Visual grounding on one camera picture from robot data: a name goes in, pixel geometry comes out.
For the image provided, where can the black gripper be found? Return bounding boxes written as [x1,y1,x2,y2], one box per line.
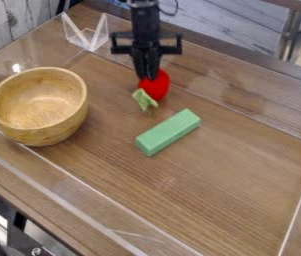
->
[110,32,182,80]

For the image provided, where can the green rectangular block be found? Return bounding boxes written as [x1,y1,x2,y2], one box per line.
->
[136,109,201,156]

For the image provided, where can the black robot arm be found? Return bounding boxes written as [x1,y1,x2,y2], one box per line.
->
[110,0,182,80]

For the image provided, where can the metal table leg background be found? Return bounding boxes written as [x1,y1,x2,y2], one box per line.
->
[278,10,301,63]

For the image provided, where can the clear acrylic corner bracket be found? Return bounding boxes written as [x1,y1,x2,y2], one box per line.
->
[61,13,109,52]

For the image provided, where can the wooden bowl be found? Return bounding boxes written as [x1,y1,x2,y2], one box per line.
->
[0,67,87,147]

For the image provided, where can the black table frame bracket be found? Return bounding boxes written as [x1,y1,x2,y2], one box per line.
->
[7,211,54,256]

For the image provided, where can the red plush fruit green leaves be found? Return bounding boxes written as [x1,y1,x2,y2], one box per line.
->
[132,70,170,111]

